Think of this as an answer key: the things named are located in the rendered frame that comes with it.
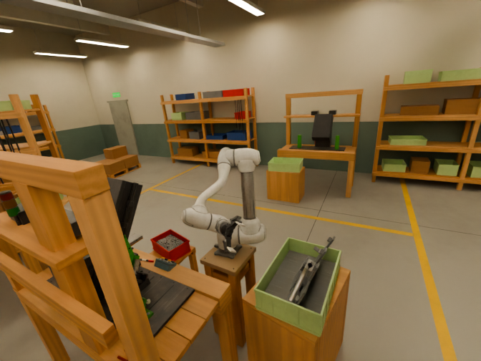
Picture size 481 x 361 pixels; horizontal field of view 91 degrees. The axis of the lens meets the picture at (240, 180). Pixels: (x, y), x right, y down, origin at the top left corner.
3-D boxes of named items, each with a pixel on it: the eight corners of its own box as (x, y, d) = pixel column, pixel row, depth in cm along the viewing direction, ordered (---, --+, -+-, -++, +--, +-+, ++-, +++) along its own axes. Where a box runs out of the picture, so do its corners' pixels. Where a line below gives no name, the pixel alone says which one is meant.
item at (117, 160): (123, 166, 816) (117, 145, 790) (141, 167, 788) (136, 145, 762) (92, 178, 712) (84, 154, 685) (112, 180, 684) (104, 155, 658)
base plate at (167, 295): (99, 250, 211) (99, 248, 210) (195, 291, 159) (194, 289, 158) (46, 283, 177) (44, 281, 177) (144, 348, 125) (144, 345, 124)
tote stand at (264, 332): (289, 311, 238) (288, 246, 210) (342, 341, 206) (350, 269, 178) (249, 372, 189) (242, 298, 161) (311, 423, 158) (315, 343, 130)
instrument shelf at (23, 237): (31, 208, 157) (29, 202, 155) (115, 238, 114) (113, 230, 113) (-20, 226, 136) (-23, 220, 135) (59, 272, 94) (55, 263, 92)
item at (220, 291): (104, 248, 237) (100, 235, 231) (232, 300, 166) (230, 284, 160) (91, 256, 225) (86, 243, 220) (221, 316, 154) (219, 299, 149)
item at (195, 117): (250, 171, 662) (245, 87, 584) (171, 163, 801) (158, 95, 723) (258, 165, 706) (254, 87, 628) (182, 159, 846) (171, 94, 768)
